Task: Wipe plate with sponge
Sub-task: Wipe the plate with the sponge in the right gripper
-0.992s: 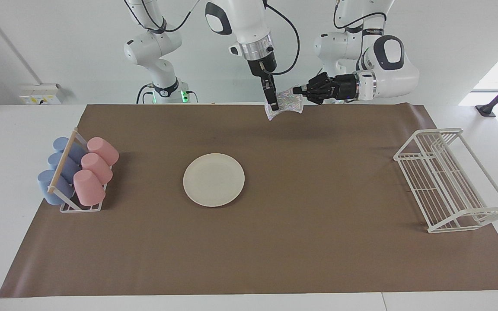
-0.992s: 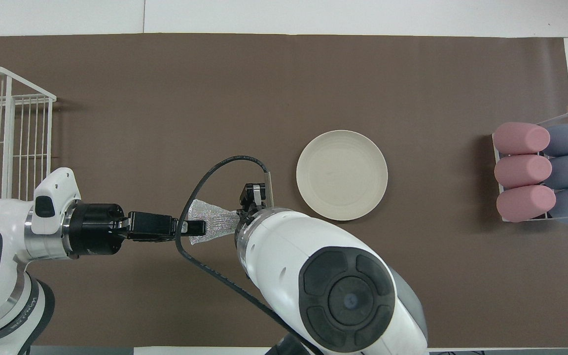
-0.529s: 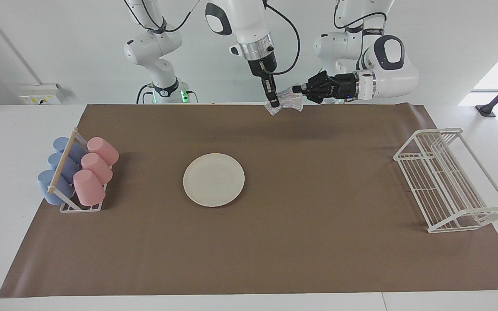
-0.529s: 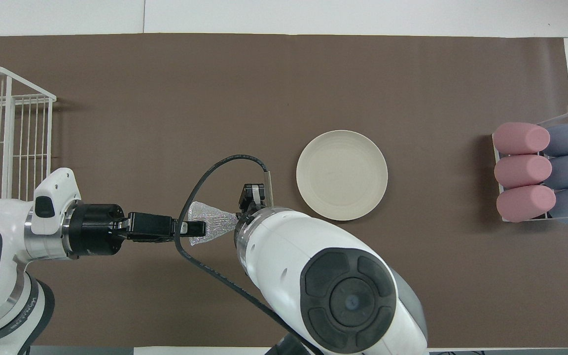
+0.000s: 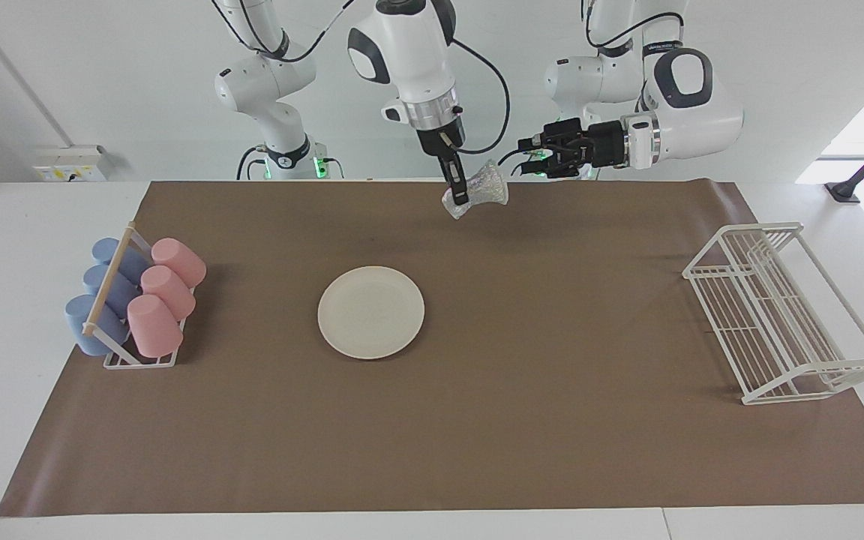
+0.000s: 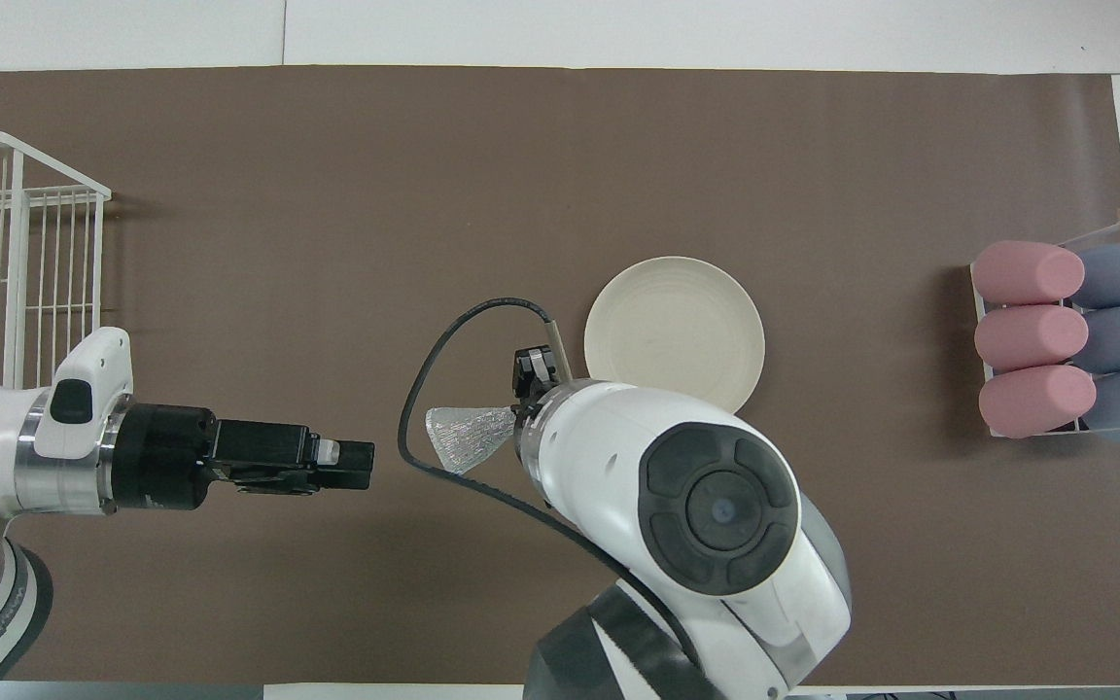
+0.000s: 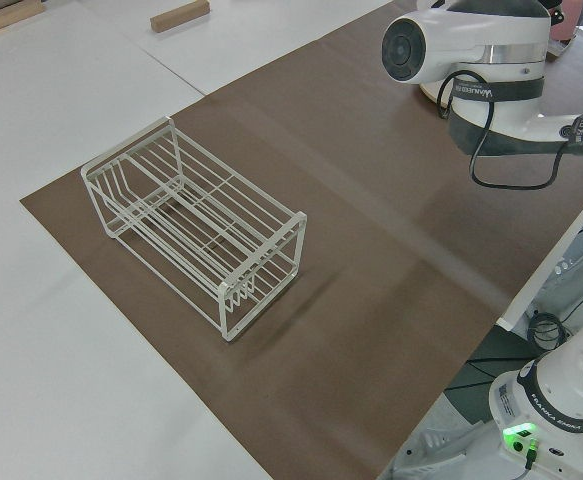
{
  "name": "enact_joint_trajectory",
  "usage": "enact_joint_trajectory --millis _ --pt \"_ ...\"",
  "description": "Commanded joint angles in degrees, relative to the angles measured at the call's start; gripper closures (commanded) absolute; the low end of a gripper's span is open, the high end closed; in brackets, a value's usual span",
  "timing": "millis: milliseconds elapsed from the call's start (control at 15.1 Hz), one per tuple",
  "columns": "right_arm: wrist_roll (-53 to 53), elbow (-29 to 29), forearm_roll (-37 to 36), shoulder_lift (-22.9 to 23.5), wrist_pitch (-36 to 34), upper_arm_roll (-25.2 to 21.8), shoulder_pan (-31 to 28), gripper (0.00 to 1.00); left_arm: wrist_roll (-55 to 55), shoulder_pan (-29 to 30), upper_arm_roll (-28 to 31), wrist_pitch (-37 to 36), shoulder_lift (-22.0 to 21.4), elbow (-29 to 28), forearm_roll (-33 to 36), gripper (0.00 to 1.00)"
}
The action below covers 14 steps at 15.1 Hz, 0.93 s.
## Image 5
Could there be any pink plastic cup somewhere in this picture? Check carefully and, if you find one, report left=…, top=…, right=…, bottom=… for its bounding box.
left=127, top=294, right=184, bottom=359
left=140, top=265, right=197, bottom=322
left=151, top=238, right=207, bottom=290

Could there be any cup holder rack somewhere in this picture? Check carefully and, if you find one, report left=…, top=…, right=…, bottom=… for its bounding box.
left=81, top=221, right=197, bottom=370

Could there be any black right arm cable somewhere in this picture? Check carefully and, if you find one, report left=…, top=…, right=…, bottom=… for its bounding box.
left=451, top=37, right=512, bottom=156

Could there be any black right base cable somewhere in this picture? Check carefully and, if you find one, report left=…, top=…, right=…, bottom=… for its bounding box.
left=235, top=145, right=268, bottom=181

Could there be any white wall socket box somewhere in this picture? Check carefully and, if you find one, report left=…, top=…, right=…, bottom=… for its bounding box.
left=33, top=145, right=108, bottom=183

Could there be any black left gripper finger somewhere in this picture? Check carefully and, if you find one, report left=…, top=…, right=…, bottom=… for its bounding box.
left=529, top=118, right=587, bottom=151
left=518, top=154, right=587, bottom=179

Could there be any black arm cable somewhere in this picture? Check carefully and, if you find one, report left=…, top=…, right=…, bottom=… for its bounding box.
left=451, top=37, right=512, bottom=156
left=584, top=0, right=684, bottom=57

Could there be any blue plastic cup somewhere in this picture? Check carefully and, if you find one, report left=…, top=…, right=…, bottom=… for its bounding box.
left=91, top=238, right=152, bottom=286
left=64, top=294, right=131, bottom=357
left=82, top=264, right=142, bottom=320

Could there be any cream round plate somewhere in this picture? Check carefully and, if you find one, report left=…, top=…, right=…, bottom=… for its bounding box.
left=317, top=265, right=426, bottom=361

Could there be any brown table mat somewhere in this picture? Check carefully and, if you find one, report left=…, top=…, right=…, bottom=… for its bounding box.
left=0, top=178, right=864, bottom=518

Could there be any black base cable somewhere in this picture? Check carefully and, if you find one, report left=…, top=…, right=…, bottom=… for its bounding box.
left=235, top=145, right=268, bottom=181
left=498, top=146, right=545, bottom=179

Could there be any black left base cable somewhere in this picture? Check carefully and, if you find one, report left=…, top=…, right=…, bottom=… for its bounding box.
left=498, top=146, right=545, bottom=179

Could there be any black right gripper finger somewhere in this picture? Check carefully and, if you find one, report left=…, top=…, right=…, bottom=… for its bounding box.
left=451, top=148, right=472, bottom=205
left=439, top=150, right=467, bottom=206

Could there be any white wire dish rack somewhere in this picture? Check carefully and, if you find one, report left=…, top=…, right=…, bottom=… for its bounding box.
left=682, top=221, right=864, bottom=406

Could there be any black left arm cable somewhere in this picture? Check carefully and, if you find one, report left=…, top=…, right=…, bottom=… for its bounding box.
left=584, top=0, right=684, bottom=57

